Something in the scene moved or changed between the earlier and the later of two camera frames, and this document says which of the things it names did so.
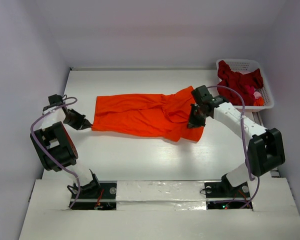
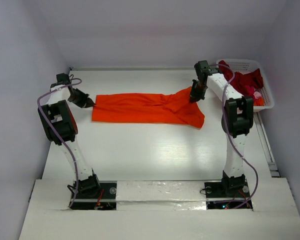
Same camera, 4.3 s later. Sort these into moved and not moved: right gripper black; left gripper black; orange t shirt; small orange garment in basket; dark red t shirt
Moved: right gripper black; left gripper black; orange t shirt
Not moved: small orange garment in basket; dark red t shirt
